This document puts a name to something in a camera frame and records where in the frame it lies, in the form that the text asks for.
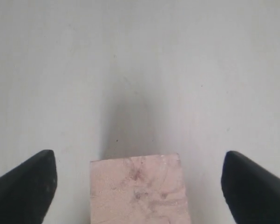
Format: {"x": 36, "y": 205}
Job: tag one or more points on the smallest wooden cube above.
{"x": 138, "y": 190}

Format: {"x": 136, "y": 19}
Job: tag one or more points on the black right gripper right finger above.
{"x": 251, "y": 192}

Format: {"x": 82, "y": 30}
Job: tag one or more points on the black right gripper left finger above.
{"x": 26, "y": 192}

